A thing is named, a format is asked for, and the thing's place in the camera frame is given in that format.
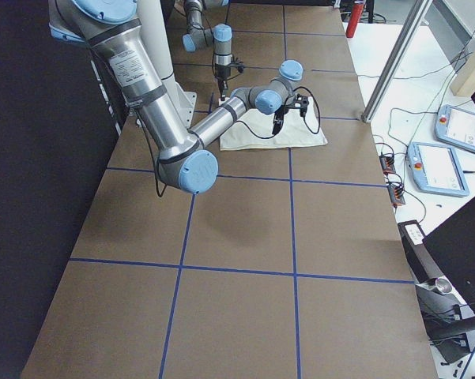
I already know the silver metal cup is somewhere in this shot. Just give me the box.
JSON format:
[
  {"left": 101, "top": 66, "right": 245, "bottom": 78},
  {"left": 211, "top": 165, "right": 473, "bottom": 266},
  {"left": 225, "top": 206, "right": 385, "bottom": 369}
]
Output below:
[{"left": 425, "top": 277, "right": 453, "bottom": 295}]

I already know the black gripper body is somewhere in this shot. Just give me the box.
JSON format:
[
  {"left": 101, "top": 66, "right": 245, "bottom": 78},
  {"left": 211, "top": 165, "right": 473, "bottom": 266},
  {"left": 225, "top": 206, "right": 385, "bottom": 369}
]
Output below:
[
  {"left": 215, "top": 64, "right": 231, "bottom": 81},
  {"left": 273, "top": 105, "right": 288, "bottom": 124}
]

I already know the far orange black connector block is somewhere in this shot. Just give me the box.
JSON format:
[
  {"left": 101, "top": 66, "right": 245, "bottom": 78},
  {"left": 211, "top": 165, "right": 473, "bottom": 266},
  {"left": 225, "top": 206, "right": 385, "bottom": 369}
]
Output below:
[{"left": 379, "top": 154, "right": 397, "bottom": 175}]

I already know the aluminium frame post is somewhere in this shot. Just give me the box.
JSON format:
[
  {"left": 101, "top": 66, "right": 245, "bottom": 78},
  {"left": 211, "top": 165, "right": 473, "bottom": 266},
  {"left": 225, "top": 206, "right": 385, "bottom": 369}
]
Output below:
[{"left": 361, "top": 0, "right": 433, "bottom": 123}]

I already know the far teach pendant tablet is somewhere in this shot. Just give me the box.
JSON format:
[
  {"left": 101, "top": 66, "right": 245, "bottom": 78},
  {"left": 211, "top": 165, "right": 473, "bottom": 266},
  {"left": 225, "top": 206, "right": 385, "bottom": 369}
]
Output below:
[{"left": 434, "top": 105, "right": 475, "bottom": 153}]

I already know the orange black connector block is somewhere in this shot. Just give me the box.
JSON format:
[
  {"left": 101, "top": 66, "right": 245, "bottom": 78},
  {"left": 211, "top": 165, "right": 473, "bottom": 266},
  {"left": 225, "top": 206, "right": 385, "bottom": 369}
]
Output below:
[
  {"left": 387, "top": 182, "right": 405, "bottom": 208},
  {"left": 379, "top": 154, "right": 397, "bottom": 175}
]

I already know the cream long sleeve shirt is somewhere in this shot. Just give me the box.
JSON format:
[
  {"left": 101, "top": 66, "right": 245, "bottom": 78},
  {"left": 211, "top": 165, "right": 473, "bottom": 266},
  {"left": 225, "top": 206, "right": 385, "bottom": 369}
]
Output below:
[{"left": 217, "top": 98, "right": 328, "bottom": 152}]

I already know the black monitor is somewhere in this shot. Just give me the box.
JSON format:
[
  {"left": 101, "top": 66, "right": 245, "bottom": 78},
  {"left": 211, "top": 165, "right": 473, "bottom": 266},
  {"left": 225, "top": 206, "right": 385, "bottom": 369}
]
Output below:
[{"left": 423, "top": 197, "right": 475, "bottom": 313}]

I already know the white mounting pillar with base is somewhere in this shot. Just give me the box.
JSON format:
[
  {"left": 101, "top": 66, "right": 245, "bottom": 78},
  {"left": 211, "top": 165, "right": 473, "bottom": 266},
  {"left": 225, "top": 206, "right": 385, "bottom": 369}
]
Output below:
[{"left": 137, "top": 0, "right": 197, "bottom": 129}]

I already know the near teach pendant tablet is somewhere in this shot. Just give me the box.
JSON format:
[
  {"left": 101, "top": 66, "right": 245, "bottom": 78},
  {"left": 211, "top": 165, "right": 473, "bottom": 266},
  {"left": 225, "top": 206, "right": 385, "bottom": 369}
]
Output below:
[{"left": 407, "top": 142, "right": 469, "bottom": 197}]

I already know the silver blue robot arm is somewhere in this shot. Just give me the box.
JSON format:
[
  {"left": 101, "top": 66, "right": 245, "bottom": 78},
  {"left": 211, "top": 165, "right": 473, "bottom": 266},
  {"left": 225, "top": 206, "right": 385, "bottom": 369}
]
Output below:
[
  {"left": 48, "top": 1, "right": 303, "bottom": 194},
  {"left": 183, "top": 0, "right": 235, "bottom": 102}
]

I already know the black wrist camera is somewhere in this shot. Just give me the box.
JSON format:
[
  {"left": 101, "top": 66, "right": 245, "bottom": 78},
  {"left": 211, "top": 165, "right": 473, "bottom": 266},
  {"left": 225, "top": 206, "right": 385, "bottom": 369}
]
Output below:
[
  {"left": 230, "top": 56, "right": 245, "bottom": 74},
  {"left": 287, "top": 94, "right": 309, "bottom": 118}
]

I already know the red cylinder bottle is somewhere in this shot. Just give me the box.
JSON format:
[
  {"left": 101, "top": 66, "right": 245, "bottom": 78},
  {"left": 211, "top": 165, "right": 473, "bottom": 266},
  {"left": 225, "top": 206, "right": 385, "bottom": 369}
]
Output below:
[{"left": 345, "top": 0, "right": 366, "bottom": 39}]

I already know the black camera cable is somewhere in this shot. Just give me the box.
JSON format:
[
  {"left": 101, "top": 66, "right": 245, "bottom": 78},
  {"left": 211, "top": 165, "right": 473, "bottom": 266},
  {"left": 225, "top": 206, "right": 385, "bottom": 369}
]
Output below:
[{"left": 236, "top": 88, "right": 322, "bottom": 140}]

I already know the dark box with white label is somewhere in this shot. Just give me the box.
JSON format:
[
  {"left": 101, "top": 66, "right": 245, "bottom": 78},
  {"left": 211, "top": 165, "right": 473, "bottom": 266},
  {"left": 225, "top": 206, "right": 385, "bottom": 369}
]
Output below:
[{"left": 398, "top": 220, "right": 446, "bottom": 290}]

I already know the teach pendant tablet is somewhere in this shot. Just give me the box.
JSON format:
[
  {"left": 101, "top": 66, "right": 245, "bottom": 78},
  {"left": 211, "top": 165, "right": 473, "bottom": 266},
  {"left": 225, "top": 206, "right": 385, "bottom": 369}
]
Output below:
[
  {"left": 434, "top": 105, "right": 475, "bottom": 153},
  {"left": 407, "top": 142, "right": 469, "bottom": 197}
]

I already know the near orange black connector block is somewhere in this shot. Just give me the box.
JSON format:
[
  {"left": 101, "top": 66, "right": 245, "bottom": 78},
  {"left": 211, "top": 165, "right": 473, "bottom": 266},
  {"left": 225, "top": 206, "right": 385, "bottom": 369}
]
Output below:
[{"left": 387, "top": 182, "right": 405, "bottom": 208}]

